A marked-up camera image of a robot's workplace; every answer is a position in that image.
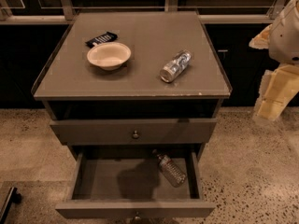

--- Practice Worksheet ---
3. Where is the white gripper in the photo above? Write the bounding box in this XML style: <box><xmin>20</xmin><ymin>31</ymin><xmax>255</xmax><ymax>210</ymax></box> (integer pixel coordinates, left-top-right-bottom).
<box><xmin>249</xmin><ymin>0</ymin><xmax>299</xmax><ymax>121</ymax></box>

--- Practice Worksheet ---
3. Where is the clear plastic water bottle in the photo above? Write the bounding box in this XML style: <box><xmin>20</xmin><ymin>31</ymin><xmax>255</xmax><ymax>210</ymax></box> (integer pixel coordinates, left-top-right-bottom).
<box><xmin>152</xmin><ymin>149</ymin><xmax>187</xmax><ymax>188</ymax></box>

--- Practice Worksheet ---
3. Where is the grey top drawer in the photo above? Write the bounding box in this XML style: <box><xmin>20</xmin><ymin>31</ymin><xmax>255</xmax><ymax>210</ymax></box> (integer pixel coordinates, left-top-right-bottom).
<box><xmin>50</xmin><ymin>119</ymin><xmax>216</xmax><ymax>146</ymax></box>

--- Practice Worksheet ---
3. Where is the grey wooden drawer cabinet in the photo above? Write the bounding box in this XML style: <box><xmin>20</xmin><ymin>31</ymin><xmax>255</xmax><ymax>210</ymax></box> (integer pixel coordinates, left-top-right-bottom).
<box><xmin>30</xmin><ymin>10</ymin><xmax>233</xmax><ymax>161</ymax></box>

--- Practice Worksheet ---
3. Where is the open grey middle drawer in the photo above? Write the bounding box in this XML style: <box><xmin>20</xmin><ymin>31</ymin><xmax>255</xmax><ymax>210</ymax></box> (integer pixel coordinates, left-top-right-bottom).
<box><xmin>56</xmin><ymin>149</ymin><xmax>216</xmax><ymax>219</ymax></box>

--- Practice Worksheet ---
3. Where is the silver blue drink can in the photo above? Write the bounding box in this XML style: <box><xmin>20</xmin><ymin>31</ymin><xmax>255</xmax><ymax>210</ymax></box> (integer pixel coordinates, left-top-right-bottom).
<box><xmin>160</xmin><ymin>49</ymin><xmax>192</xmax><ymax>83</ymax></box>

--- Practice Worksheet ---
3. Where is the round metal top knob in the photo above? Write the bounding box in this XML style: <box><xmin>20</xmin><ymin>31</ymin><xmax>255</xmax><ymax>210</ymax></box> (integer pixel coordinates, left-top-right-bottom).
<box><xmin>132</xmin><ymin>130</ymin><xmax>140</xmax><ymax>139</ymax></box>

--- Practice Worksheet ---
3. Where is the white paper bowl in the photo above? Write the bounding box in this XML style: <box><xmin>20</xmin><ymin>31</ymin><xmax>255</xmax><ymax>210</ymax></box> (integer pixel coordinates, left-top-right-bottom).
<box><xmin>87</xmin><ymin>42</ymin><xmax>132</xmax><ymax>71</ymax></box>

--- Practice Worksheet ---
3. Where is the dark blue snack packet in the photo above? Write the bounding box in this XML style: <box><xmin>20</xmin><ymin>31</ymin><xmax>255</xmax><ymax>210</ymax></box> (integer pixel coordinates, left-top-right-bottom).
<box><xmin>85</xmin><ymin>32</ymin><xmax>118</xmax><ymax>48</ymax></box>

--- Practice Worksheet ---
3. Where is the black object at floor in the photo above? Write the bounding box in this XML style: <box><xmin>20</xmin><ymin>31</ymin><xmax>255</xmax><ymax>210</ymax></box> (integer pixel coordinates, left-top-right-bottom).
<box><xmin>0</xmin><ymin>187</ymin><xmax>22</xmax><ymax>224</ymax></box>

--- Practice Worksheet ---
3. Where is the metal railing frame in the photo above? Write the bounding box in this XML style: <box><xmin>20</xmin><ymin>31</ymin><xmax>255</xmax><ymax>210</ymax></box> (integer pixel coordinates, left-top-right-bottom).
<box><xmin>0</xmin><ymin>0</ymin><xmax>291</xmax><ymax>24</ymax></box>

